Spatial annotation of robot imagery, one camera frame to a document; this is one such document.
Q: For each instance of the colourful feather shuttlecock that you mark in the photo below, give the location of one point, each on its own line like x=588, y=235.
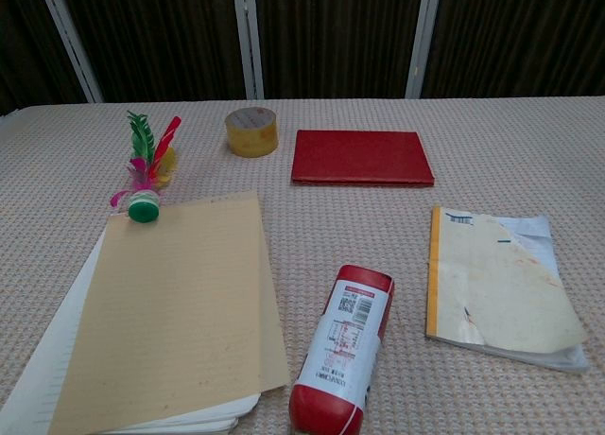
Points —
x=144, y=211

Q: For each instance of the dark ribbed screen panel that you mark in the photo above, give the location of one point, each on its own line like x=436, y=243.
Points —
x=23, y=38
x=156, y=38
x=335, y=38
x=520, y=38

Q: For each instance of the red bottle with white label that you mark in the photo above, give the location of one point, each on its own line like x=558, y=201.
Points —
x=342, y=340

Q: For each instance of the white screen frame post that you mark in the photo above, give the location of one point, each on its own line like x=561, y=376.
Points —
x=248, y=42
x=424, y=42
x=72, y=42

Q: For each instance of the yellow clear tape roll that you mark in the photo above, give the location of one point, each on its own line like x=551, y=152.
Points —
x=250, y=139

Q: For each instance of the tan paper notepad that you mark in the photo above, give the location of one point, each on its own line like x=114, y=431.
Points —
x=175, y=302

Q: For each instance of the red hardcover book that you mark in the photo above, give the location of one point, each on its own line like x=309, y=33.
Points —
x=361, y=157

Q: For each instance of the notebook with torn cream cover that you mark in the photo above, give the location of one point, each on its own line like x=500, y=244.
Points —
x=491, y=283

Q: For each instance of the beige woven tablecloth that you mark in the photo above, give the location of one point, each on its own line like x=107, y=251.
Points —
x=354, y=227

